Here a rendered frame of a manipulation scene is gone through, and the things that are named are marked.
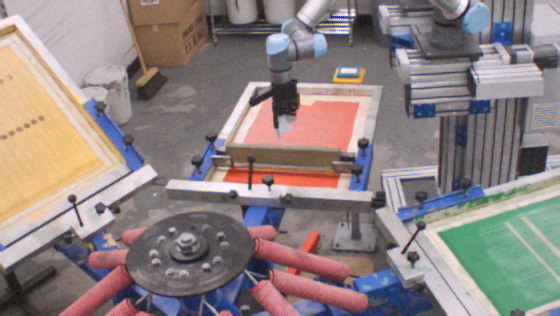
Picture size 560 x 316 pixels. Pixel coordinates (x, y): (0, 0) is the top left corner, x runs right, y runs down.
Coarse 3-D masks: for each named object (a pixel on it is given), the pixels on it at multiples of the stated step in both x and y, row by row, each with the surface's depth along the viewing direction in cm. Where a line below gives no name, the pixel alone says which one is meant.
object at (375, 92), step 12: (252, 84) 291; (264, 84) 290; (300, 84) 286; (312, 84) 285; (324, 84) 284; (336, 84) 283; (372, 96) 272; (240, 108) 273; (372, 108) 263; (228, 120) 266; (240, 120) 270; (372, 120) 256; (228, 132) 258; (372, 132) 248; (204, 180) 233
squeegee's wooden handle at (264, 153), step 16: (240, 144) 237; (256, 144) 236; (272, 144) 234; (240, 160) 239; (256, 160) 237; (272, 160) 235; (288, 160) 234; (304, 160) 232; (320, 160) 231; (336, 160) 229
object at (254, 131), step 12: (264, 108) 279; (300, 108) 276; (264, 120) 270; (252, 132) 263; (228, 168) 243; (240, 168) 243; (228, 180) 237; (240, 180) 237; (252, 180) 236; (276, 180) 235
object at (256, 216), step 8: (248, 208) 208; (256, 208) 208; (264, 208) 207; (272, 208) 213; (248, 216) 205; (256, 216) 205; (264, 216) 205; (248, 224) 202; (256, 224) 201; (264, 224) 205
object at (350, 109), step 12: (312, 108) 275; (324, 108) 274; (336, 108) 273; (348, 108) 272; (348, 120) 264; (348, 132) 257; (336, 144) 250; (348, 144) 250; (288, 180) 234; (300, 180) 233; (312, 180) 232; (324, 180) 232; (336, 180) 231
